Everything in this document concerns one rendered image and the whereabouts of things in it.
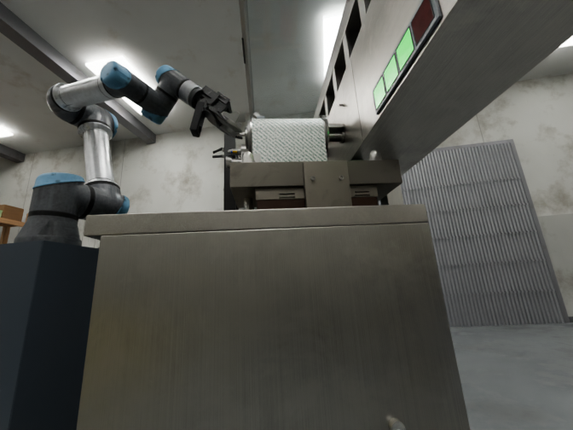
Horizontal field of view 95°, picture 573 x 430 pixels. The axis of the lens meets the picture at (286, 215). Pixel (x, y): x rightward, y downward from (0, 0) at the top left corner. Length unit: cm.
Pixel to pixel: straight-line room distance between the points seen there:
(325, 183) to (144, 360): 47
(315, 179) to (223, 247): 25
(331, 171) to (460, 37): 32
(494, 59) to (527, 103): 605
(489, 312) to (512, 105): 370
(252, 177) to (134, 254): 28
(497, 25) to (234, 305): 64
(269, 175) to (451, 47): 41
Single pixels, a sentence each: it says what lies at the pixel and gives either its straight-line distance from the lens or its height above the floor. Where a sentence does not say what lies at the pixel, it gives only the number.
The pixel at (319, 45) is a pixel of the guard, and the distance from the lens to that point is 133.
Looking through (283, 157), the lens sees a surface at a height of 114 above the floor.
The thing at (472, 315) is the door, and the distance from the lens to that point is 517.
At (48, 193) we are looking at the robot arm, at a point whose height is 105.
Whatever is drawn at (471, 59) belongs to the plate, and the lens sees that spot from 67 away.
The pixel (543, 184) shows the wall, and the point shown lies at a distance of 613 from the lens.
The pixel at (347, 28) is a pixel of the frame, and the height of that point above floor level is 158.
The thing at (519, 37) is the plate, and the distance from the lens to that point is 68.
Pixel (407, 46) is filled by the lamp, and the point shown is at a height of 118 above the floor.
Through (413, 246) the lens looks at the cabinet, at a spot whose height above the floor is 81.
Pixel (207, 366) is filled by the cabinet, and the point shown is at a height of 63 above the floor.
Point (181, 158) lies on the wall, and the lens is 617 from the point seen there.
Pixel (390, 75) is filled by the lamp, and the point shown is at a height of 118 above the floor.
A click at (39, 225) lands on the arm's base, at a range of 101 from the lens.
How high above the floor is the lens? 75
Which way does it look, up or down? 15 degrees up
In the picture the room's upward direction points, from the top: 3 degrees counter-clockwise
